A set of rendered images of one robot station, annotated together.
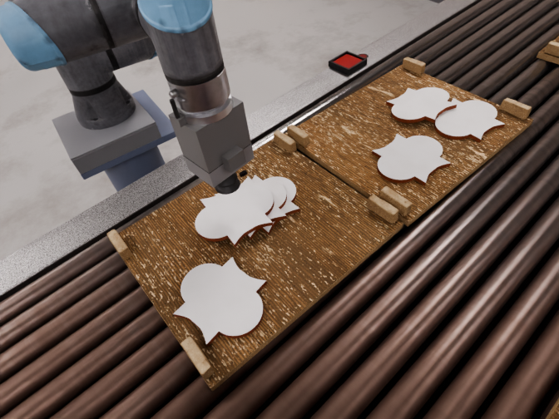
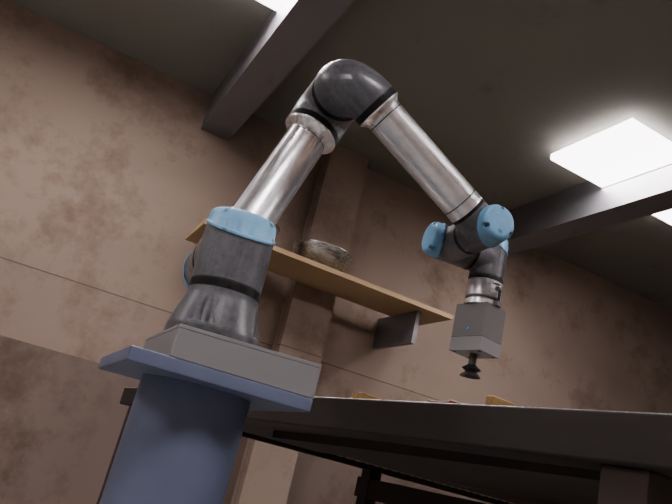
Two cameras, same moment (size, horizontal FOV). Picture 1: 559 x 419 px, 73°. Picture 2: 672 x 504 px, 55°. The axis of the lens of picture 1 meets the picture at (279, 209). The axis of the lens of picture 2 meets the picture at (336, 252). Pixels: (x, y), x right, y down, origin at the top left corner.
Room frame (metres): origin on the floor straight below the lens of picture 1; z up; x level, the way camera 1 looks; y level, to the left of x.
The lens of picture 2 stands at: (0.66, 1.43, 0.76)
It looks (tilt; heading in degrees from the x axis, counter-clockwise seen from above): 19 degrees up; 275
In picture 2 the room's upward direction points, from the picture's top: 14 degrees clockwise
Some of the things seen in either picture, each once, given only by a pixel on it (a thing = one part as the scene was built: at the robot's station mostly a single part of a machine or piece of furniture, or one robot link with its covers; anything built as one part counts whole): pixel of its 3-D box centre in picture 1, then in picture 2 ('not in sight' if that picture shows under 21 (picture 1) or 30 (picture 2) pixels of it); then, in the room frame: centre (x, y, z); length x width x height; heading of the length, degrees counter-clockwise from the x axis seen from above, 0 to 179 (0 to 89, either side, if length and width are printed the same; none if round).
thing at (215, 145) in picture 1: (216, 138); (482, 329); (0.44, 0.07, 1.14); 0.10 x 0.09 x 0.16; 40
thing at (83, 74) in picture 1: (79, 51); (235, 250); (0.92, 0.41, 1.08); 0.13 x 0.12 x 0.14; 113
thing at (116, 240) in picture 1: (119, 244); (500, 407); (0.43, 0.29, 0.95); 0.06 x 0.02 x 0.03; 34
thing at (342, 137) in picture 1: (404, 129); not in sight; (0.65, -0.30, 0.93); 0.41 x 0.35 x 0.02; 123
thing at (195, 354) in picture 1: (197, 357); not in sight; (0.20, 0.14, 0.95); 0.06 x 0.02 x 0.03; 34
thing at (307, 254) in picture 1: (252, 234); not in sight; (0.42, 0.06, 0.93); 0.41 x 0.35 x 0.02; 124
